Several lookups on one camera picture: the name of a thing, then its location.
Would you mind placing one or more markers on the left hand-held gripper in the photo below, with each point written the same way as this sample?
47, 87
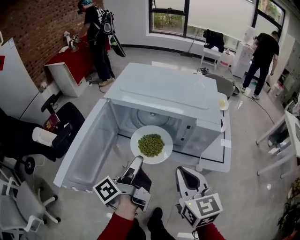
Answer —
131, 187

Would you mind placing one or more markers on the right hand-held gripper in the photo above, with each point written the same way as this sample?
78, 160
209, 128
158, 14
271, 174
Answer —
203, 208

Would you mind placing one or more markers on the green peas food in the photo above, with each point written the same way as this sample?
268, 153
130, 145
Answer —
151, 144

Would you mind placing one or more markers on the white plate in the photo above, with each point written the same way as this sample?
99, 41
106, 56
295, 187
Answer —
152, 127
223, 125

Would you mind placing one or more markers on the white microwave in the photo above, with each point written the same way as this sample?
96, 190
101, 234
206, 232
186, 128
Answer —
161, 86

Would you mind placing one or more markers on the person's left forearm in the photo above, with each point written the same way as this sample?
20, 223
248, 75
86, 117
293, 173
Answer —
122, 222

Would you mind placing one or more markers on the person's right forearm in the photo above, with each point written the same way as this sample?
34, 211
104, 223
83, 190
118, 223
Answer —
209, 233

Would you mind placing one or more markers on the small plate with yellow food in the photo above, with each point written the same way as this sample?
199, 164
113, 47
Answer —
222, 103

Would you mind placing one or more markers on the person's black legs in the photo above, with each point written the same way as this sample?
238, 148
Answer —
159, 226

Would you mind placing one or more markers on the empty white plate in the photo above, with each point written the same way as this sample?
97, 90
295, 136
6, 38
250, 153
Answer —
223, 125

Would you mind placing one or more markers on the red book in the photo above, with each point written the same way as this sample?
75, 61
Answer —
51, 122

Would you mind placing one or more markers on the white paper roll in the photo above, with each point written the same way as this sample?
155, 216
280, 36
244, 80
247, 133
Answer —
43, 136

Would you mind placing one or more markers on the grey shell chair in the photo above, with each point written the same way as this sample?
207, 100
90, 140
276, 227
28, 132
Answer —
222, 85

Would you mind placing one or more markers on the green potted plant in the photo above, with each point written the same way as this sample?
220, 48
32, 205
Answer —
290, 211

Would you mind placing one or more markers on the black office chair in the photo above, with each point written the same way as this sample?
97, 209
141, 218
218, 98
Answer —
28, 140

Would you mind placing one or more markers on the white folding table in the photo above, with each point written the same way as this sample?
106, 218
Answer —
291, 131

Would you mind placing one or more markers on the white cabinet with red cloth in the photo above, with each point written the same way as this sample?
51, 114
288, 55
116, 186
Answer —
70, 68

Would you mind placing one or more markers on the white grey office chair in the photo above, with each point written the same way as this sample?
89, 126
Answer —
25, 206

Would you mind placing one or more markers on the broom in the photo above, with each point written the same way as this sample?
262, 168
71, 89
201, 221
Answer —
191, 45

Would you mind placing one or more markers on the white water dispenser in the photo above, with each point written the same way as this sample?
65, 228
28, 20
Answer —
242, 58

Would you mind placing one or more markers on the black jacket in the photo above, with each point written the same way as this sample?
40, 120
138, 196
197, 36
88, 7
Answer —
214, 38

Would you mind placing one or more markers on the white fridge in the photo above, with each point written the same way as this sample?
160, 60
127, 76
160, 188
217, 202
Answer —
14, 79

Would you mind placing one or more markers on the grey lockers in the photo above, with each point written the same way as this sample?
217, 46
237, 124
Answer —
291, 70

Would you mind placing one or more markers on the black framed window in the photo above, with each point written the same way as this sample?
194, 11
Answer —
186, 18

